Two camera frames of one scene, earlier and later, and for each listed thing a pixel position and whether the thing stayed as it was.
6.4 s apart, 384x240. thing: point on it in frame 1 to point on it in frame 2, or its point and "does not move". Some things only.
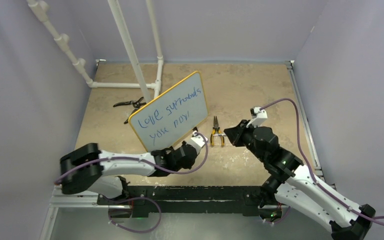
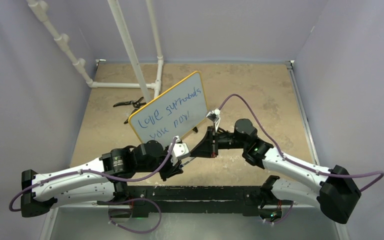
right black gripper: [235, 134] to [206, 149]
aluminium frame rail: [317, 167] does not move
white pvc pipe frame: [39, 9] does not move
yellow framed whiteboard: [172, 117] does not move
